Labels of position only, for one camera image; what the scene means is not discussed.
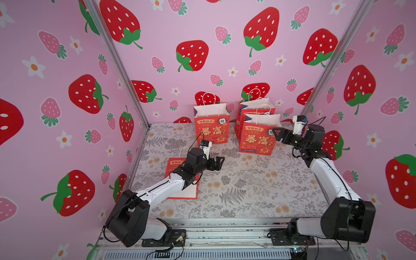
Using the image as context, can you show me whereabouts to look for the red paper gift bag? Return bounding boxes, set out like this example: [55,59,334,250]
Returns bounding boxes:
[165,147,199,200]

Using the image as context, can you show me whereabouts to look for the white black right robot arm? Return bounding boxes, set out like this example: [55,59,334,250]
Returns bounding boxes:
[271,125,376,243]

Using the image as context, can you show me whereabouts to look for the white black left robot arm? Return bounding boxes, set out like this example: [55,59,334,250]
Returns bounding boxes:
[102,147,225,247]

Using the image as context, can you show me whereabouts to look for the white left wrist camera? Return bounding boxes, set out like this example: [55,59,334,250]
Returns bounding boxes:
[200,140,212,160]

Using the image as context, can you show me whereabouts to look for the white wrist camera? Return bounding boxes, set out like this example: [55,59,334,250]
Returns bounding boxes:
[200,140,212,160]
[292,115,308,135]

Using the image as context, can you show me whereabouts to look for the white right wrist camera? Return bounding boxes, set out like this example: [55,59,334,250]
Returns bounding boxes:
[292,115,308,135]

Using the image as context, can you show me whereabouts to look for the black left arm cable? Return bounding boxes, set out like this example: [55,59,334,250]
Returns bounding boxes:
[186,132,206,153]

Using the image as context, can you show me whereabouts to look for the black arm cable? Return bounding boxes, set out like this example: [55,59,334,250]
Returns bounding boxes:
[186,132,206,153]
[305,116,327,127]

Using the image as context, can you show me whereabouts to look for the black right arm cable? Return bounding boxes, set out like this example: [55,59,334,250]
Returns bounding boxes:
[305,116,327,127]

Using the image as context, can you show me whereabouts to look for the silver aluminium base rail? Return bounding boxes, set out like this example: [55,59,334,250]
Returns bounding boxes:
[88,218,370,260]

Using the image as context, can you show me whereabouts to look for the silver aluminium corner post right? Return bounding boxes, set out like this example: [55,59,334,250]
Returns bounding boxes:
[301,0,374,116]

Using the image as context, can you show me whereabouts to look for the silver aluminium corner post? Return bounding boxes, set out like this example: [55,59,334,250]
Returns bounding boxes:
[301,0,374,116]
[85,0,150,131]

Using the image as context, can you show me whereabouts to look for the silver aluminium corner post left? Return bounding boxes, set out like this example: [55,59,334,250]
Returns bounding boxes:
[85,0,150,131]

